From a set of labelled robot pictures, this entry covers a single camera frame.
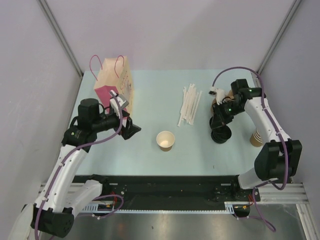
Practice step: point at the brown pulp cup carrier stack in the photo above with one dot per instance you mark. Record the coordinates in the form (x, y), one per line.
(227, 98)

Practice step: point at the aluminium frame post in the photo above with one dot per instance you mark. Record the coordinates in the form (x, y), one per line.
(293, 9)
(51, 19)

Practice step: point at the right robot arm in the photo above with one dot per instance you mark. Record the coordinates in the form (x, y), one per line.
(279, 156)

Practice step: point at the pink paper gift bag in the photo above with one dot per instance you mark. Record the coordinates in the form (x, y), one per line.
(114, 75)

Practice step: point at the brown paper cup stack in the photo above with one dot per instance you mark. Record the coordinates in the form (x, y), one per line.
(256, 139)

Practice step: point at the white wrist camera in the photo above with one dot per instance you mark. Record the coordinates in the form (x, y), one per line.
(218, 93)
(117, 102)

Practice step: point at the right aluminium frame post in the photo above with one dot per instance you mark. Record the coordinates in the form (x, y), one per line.
(293, 9)

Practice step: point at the left aluminium frame post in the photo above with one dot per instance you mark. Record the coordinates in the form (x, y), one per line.
(51, 19)

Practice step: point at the white wrapped straws bundle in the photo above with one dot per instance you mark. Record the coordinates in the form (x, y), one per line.
(190, 104)

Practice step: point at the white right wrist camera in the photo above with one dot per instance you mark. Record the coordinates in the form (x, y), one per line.
(218, 93)

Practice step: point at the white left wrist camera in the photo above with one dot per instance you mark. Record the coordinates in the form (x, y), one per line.
(117, 102)

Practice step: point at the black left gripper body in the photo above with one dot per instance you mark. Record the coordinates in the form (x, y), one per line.
(124, 131)

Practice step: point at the black cup lid stack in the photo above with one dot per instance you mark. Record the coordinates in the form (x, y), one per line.
(221, 135)

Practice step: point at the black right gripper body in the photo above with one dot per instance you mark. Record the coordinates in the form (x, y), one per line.
(225, 111)

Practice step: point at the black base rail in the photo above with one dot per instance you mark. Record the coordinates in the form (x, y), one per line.
(170, 193)

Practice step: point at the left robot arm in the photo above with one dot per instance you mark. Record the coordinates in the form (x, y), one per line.
(53, 212)

